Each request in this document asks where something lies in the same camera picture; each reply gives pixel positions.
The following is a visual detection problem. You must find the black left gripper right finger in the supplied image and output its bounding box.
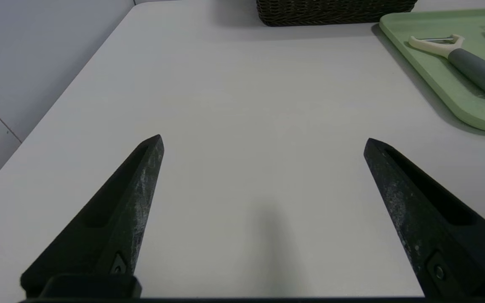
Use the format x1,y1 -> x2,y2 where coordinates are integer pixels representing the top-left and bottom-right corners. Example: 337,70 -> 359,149
364,138 -> 485,298

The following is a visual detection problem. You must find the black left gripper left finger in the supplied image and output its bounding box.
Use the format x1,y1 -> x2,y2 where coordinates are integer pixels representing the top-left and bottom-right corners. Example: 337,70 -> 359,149
20,135 -> 164,298

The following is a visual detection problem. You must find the white peeler with grey handle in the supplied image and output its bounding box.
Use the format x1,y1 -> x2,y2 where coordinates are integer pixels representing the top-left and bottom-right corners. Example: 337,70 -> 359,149
408,35 -> 485,98

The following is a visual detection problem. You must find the dark brown wicker basket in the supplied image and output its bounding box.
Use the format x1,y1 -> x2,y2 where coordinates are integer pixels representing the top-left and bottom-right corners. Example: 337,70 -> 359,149
256,0 -> 418,27

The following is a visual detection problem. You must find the light green plastic tray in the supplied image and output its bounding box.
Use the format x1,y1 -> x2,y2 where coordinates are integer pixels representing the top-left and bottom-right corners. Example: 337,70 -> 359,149
379,8 -> 485,133

